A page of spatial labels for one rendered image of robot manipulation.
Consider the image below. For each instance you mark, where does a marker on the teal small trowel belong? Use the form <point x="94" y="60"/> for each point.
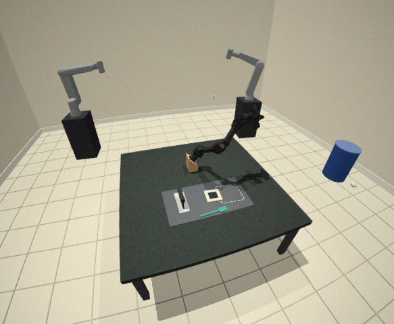
<point x="221" y="209"/>

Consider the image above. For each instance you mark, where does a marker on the cream square tile with dark centre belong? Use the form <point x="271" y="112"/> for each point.
<point x="213" y="195"/>

